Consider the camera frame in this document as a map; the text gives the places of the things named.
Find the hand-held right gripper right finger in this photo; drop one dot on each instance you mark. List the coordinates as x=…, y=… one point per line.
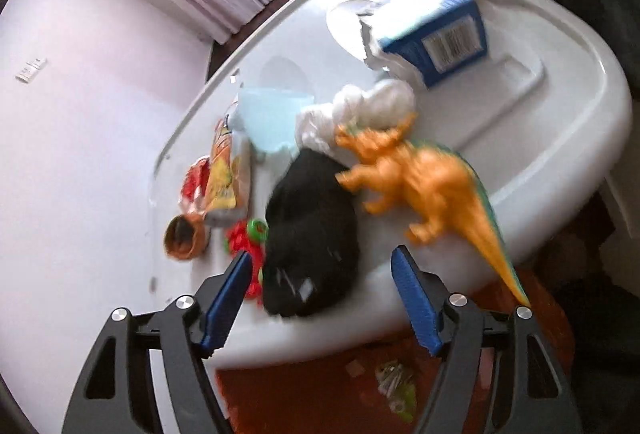
x=417, y=304

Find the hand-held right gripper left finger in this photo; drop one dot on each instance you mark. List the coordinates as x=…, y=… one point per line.
x=227, y=304

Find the red and green toy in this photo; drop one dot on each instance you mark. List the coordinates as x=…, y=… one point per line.
x=242, y=239

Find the orange paper cup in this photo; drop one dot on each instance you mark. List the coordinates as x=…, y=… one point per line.
x=182, y=236

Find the green wrapper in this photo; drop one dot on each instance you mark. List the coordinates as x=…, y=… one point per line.
x=397, y=389

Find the black cloth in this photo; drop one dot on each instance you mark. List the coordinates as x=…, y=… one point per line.
x=310, y=224

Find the orange toy dinosaur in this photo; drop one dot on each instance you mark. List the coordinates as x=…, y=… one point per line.
x=430, y=184

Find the red white tube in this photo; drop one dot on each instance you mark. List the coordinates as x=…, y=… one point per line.
x=195, y=184

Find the yellow snack pouch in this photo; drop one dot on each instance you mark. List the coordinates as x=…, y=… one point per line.
x=225, y=179

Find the orange trash bag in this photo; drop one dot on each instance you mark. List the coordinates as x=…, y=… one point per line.
x=320, y=389

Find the light blue plastic cup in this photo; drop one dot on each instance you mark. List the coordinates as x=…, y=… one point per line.
x=270, y=118

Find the white tissue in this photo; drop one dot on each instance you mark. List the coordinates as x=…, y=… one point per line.
x=380, y=101

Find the blue and white carton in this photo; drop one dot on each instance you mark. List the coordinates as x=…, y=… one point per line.
x=435, y=13

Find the white plastic box lid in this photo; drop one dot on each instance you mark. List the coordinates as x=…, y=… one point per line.
x=525, y=113

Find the white wall socket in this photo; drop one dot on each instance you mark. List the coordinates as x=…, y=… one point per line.
x=31, y=69

